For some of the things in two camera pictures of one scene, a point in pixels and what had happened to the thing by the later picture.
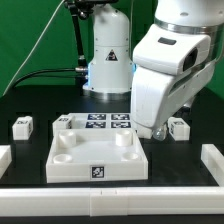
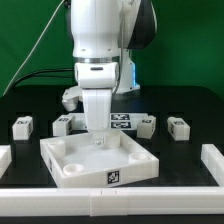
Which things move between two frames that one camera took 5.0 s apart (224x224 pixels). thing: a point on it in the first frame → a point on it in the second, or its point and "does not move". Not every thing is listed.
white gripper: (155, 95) → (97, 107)
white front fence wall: (112, 201) does not move
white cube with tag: (179, 129) does not move
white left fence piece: (5, 158) does not move
